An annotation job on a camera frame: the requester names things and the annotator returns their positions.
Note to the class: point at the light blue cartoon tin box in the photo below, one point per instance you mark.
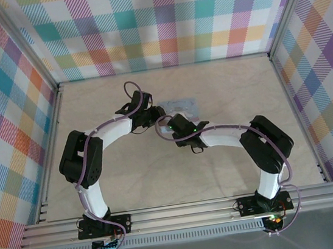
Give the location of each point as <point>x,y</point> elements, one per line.
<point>182,107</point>

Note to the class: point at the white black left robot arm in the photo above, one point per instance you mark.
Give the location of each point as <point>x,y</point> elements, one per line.
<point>112,134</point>

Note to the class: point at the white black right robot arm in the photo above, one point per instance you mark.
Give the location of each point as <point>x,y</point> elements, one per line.
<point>223,138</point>

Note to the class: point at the aluminium mounting rail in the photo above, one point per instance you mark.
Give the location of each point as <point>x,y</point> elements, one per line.
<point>181,214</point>

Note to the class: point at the aluminium table side rail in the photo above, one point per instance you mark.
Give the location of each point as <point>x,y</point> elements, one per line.
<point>52,139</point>
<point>299,119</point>

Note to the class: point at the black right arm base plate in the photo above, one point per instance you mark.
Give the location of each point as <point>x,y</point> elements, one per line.
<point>247,204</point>

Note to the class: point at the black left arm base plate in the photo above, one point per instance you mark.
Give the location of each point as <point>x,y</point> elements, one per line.
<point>121,224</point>

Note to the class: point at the aluminium frame post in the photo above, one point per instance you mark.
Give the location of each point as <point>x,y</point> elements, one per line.
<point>25,44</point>
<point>287,7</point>

